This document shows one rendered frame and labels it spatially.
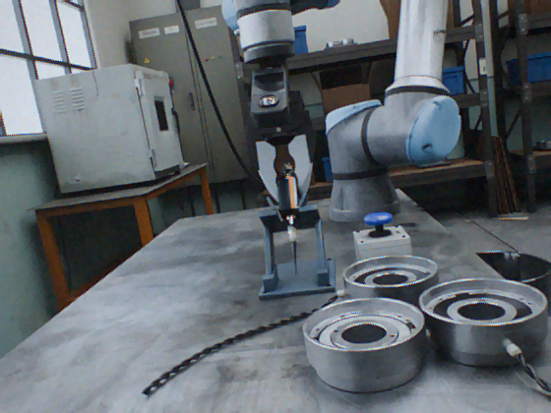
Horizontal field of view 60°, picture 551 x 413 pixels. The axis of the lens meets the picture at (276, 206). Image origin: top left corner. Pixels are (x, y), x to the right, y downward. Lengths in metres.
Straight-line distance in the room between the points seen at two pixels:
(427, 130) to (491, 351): 0.51
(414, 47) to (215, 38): 3.49
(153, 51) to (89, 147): 1.86
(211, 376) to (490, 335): 0.25
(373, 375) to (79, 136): 2.53
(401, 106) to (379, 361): 0.58
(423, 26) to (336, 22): 3.60
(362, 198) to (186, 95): 3.50
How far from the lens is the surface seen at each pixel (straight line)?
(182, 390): 0.47
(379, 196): 0.98
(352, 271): 0.59
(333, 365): 0.41
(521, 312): 0.48
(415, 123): 0.87
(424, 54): 0.94
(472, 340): 0.43
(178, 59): 4.40
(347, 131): 0.96
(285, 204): 0.65
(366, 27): 4.56
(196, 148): 4.35
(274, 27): 0.67
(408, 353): 0.41
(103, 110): 2.75
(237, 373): 0.47
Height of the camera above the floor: 1.02
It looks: 10 degrees down
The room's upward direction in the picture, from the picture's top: 9 degrees counter-clockwise
